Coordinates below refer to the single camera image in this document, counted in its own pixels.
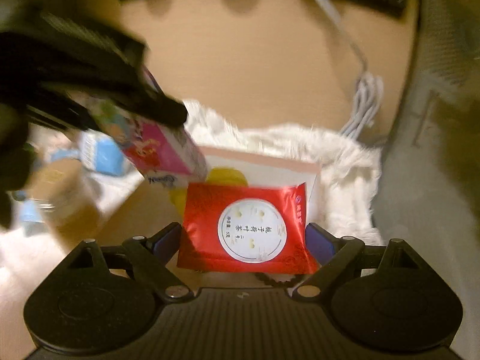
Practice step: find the black computer case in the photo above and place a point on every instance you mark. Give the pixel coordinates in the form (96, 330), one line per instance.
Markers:
(429, 190)

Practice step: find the yellow minion plush toy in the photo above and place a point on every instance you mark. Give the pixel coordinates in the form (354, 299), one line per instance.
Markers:
(217, 176)

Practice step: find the pink cardboard box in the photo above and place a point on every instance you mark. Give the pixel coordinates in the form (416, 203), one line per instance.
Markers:
(270, 172)

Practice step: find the clear jar beige lid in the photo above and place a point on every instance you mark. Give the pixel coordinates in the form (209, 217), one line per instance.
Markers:
(65, 198)

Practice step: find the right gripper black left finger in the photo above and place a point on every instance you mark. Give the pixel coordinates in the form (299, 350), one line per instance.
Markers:
(149, 258)

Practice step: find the blue white mask packet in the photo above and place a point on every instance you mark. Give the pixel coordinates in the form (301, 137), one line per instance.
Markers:
(96, 151)

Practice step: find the pink tissue packet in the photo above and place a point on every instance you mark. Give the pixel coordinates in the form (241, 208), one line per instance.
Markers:
(164, 155)

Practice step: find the black gloved left hand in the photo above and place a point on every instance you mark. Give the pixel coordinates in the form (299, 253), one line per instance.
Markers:
(16, 159)

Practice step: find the white textured towel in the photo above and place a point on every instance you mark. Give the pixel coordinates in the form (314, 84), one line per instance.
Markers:
(349, 175)

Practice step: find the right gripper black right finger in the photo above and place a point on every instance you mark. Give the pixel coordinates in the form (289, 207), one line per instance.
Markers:
(336, 257)

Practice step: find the red tea sachet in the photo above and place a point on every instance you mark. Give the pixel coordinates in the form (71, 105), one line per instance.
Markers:
(245, 229)

